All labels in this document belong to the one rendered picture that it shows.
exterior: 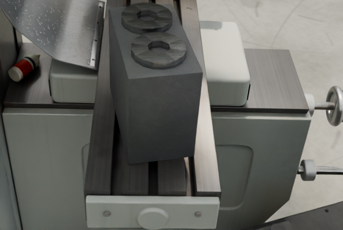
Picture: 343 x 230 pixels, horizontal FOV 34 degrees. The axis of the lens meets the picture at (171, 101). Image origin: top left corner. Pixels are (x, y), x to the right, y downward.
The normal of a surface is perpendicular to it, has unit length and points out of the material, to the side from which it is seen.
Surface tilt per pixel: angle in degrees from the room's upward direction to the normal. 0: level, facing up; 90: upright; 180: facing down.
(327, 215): 0
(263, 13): 0
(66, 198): 90
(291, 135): 90
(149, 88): 90
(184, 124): 90
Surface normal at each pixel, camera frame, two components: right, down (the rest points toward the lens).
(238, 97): 0.03, 0.63
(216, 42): 0.05, -0.77
